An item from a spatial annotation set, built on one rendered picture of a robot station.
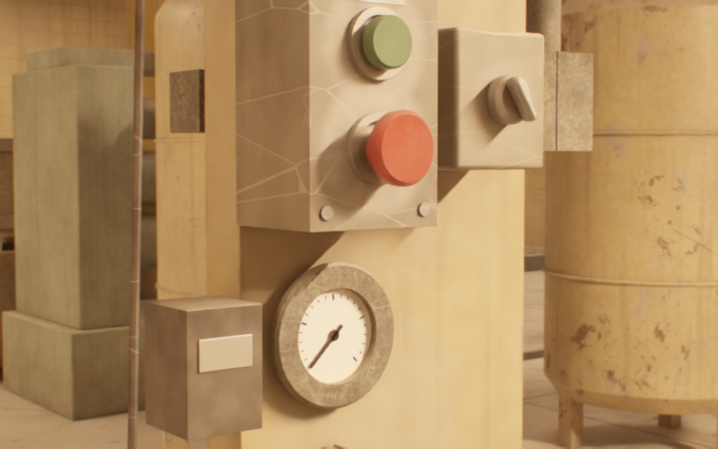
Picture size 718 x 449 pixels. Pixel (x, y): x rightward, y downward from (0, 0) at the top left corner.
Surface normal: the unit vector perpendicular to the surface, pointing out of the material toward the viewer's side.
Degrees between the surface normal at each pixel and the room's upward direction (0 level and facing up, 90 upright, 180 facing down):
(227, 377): 90
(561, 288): 90
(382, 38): 90
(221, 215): 90
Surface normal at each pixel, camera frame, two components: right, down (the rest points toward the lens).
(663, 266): -0.22, 0.06
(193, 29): -0.69, 0.04
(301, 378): 0.60, 0.05
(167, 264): -0.88, 0.03
